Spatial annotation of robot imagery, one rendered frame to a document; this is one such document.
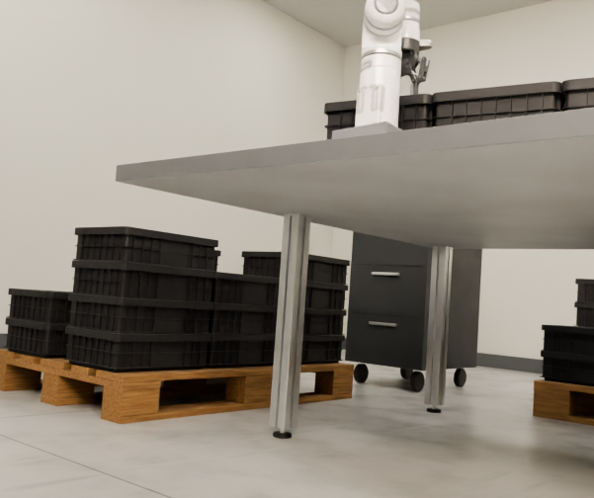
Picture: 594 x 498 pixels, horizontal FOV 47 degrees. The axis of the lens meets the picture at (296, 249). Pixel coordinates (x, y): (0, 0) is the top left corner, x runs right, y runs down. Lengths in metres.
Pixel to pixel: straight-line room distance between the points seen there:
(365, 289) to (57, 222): 1.93
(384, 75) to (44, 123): 3.07
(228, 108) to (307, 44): 1.18
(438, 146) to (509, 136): 0.12
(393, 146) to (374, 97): 0.39
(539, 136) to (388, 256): 2.45
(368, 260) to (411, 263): 0.26
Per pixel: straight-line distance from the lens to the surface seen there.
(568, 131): 1.06
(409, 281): 3.40
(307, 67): 6.16
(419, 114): 1.75
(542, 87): 1.67
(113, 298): 2.20
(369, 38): 1.69
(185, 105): 5.06
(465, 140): 1.12
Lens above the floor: 0.40
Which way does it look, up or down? 4 degrees up
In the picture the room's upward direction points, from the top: 4 degrees clockwise
